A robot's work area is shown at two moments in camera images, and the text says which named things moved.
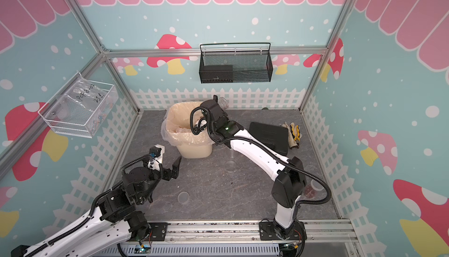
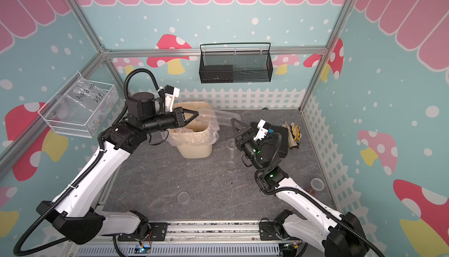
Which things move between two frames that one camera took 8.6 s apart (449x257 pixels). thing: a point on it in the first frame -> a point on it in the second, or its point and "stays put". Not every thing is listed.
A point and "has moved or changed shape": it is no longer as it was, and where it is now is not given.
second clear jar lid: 183,197 stays put
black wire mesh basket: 239,62 stays put
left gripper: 167,172 -> 179,114
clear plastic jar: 223,102 has moved or changed shape
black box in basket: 217,73 stays put
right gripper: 214,100 -> 249,133
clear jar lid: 316,184 stays put
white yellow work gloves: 293,134 stays put
